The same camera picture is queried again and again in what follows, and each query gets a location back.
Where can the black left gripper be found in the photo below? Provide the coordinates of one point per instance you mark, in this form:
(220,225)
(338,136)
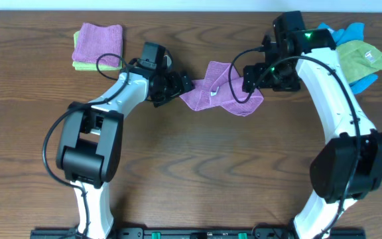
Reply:
(180,83)

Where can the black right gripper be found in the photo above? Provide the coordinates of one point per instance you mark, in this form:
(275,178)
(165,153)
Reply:
(250,77)

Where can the purple cloth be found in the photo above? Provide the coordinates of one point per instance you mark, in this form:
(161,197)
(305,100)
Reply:
(214,91)
(94,41)

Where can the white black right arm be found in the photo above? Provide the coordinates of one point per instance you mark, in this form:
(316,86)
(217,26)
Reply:
(350,164)

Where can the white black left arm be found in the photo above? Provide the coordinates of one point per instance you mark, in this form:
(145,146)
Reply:
(90,144)

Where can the blue cloth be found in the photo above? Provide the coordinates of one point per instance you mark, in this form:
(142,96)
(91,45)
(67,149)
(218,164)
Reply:
(353,32)

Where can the folded purple cloth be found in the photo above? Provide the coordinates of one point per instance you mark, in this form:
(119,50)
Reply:
(94,41)

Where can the folded green cloth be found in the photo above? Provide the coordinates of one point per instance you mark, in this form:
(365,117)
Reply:
(84,66)

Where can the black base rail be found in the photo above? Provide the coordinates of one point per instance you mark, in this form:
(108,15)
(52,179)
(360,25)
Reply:
(140,233)

